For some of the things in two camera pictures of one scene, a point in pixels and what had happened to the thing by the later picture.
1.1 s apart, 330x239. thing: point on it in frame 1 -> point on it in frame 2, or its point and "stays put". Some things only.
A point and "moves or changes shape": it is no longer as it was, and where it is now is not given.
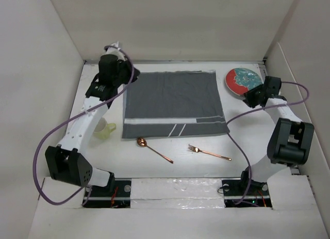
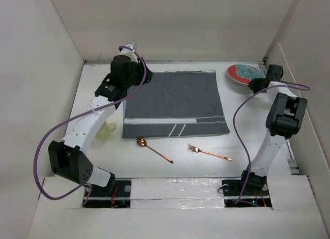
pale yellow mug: x=103 y=129 stays put
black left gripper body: x=125 y=74 -> x=136 y=72
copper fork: x=198 y=150 stays put
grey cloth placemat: x=169 y=104 stays put
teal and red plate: x=241 y=80 moves or changes shape
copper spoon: x=143 y=142 stays put
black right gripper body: x=252 y=95 -> x=256 y=84
